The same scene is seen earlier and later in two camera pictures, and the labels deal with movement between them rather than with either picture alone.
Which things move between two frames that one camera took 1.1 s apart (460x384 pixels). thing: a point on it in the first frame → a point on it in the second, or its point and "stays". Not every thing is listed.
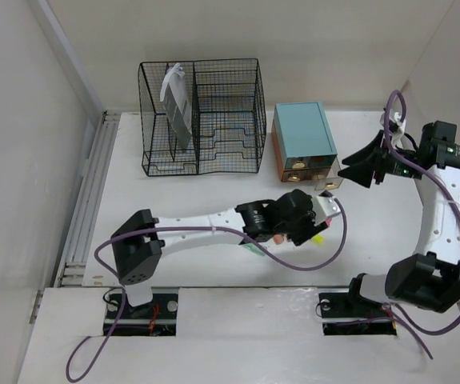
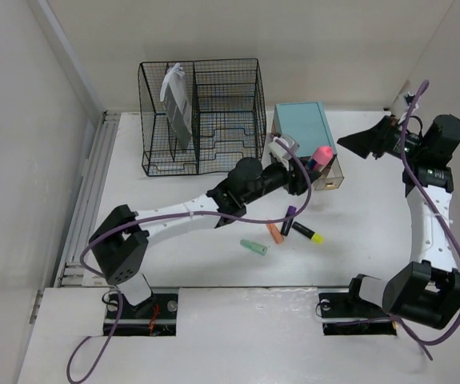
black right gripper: [362, 174] → [375, 140]
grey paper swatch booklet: [174, 95] stays
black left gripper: [310, 229] → [296, 178]
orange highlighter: [278, 238] stays
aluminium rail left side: [71, 270] stays
